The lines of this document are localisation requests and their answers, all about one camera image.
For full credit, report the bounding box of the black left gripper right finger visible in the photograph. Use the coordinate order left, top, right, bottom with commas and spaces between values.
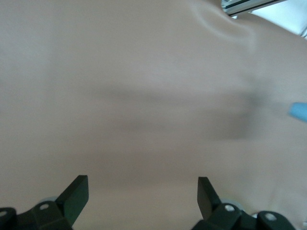
191, 176, 297, 230

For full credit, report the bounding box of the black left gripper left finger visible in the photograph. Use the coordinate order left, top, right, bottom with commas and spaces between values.
0, 174, 90, 230

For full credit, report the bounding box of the blue plastic cup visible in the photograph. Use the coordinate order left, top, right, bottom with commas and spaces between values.
288, 101, 307, 122

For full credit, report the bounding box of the brown table mat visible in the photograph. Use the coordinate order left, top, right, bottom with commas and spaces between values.
0, 0, 307, 230

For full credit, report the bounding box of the aluminium camera mount post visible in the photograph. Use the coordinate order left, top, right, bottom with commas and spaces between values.
220, 0, 287, 17

